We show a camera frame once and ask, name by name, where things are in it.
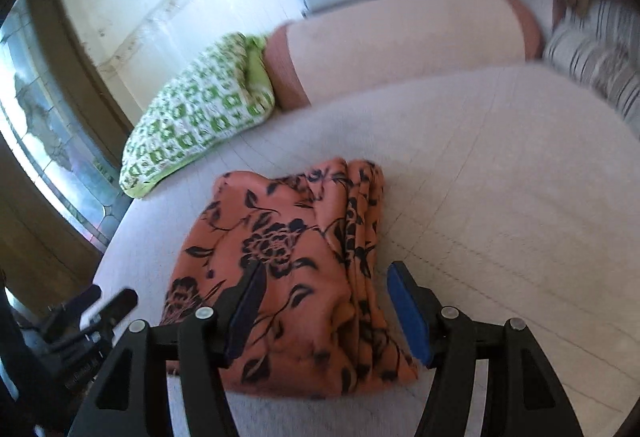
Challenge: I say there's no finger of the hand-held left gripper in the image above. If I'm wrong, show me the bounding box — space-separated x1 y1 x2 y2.
47 287 139 353

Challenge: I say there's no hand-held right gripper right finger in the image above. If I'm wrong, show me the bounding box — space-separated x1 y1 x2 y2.
386 260 584 437

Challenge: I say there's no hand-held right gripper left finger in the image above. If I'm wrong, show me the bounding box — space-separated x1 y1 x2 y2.
67 266 267 437

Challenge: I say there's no orange black floral blouse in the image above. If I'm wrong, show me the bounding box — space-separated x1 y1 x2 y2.
160 157 421 400

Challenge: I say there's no wooden door with stained glass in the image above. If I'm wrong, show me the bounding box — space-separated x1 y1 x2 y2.
0 0 136 318

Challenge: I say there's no green white checkered pillow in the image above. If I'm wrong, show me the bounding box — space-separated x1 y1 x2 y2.
119 32 277 199

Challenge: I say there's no pink bolster cushion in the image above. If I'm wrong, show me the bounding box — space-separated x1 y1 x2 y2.
264 0 543 112

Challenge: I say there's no striped floral pillow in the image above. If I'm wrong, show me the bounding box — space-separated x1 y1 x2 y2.
542 0 640 138

